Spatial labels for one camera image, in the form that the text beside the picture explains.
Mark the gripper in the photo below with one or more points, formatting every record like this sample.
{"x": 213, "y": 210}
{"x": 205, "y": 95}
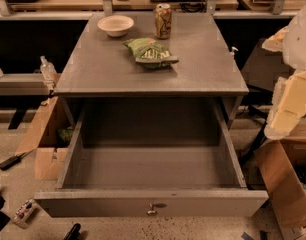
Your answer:
{"x": 300, "y": 40}

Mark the grey top drawer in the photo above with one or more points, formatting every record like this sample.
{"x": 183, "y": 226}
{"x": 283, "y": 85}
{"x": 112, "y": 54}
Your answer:
{"x": 151, "y": 157}

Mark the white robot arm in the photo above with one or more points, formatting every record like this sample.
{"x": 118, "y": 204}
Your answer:
{"x": 291, "y": 42}

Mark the black folding chair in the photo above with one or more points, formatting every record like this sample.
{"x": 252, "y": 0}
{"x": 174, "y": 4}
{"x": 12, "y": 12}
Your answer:
{"x": 261, "y": 72}

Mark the cardboard box right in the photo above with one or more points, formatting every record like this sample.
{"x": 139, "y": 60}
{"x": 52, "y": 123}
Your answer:
{"x": 277, "y": 160}

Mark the cardboard box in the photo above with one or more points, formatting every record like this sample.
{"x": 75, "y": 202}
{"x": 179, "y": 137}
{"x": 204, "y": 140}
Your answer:
{"x": 42, "y": 137}
{"x": 277, "y": 160}

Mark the small white pump bottle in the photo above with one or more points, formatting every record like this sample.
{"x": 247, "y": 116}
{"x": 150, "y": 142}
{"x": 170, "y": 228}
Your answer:
{"x": 234, "y": 51}

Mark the green chip bag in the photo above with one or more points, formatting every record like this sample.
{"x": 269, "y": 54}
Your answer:
{"x": 150, "y": 53}

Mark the yellow drink can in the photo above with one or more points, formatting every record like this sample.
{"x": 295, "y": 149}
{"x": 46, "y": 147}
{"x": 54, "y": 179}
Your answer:
{"x": 163, "y": 20}

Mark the white bowl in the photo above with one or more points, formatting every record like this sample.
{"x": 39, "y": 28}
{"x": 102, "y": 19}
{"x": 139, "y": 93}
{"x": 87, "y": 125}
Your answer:
{"x": 116, "y": 25}

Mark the grey wooden cabinet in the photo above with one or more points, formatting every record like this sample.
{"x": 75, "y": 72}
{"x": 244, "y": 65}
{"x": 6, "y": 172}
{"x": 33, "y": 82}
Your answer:
{"x": 103, "y": 66}

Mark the clear bottle on shelf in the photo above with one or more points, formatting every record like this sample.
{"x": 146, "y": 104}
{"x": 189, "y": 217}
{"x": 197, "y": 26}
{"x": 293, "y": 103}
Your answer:
{"x": 47, "y": 69}

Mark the cardboard box left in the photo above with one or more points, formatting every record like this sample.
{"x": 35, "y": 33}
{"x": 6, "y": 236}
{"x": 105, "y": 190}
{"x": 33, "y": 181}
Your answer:
{"x": 42, "y": 137}

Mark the black object bottom edge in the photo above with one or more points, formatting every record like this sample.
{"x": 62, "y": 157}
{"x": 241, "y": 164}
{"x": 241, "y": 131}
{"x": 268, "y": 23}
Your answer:
{"x": 74, "y": 233}

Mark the clear plastic bottle on floor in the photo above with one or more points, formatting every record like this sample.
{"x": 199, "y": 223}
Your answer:
{"x": 22, "y": 215}

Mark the black power adapter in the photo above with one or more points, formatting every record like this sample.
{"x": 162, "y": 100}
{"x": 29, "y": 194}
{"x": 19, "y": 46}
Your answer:
{"x": 8, "y": 163}

